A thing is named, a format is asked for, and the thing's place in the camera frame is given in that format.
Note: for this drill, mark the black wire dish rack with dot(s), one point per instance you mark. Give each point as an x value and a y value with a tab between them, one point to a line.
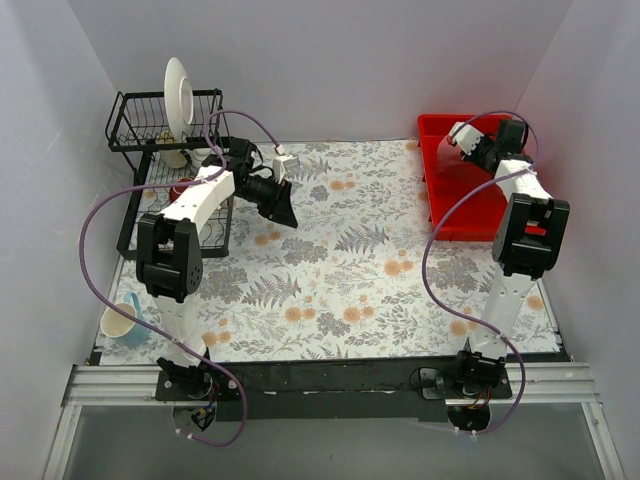
134	122

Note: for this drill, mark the blue white floral teapot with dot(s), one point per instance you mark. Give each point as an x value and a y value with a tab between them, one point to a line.
196	157

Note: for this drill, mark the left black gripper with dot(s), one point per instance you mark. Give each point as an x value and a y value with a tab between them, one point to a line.
273	198

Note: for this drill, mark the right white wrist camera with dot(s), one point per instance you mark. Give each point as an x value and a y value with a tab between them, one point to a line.
465	136

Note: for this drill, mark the blue white mug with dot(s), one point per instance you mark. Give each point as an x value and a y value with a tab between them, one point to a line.
120	328

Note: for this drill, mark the red plastic bin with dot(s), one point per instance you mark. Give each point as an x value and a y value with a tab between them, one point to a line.
449	177

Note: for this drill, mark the white ceramic plate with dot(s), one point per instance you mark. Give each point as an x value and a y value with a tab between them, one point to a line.
178	98

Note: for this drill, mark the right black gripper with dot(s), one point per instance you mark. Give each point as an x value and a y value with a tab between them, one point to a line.
473	151

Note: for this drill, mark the red ceramic bowl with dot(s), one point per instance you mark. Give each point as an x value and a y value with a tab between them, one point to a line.
175	191

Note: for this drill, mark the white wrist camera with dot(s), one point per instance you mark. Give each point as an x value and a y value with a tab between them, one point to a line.
282	164
465	136

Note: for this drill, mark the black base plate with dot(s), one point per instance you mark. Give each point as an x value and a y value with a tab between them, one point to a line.
410	387

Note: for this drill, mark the aluminium frame rail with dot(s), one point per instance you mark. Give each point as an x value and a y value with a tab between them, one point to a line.
546	383

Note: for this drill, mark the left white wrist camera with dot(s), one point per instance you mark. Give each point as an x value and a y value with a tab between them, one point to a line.
282	164

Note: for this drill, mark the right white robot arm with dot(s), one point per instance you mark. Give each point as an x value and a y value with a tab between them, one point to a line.
529	236

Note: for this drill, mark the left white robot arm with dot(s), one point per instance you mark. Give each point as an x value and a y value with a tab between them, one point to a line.
169	261

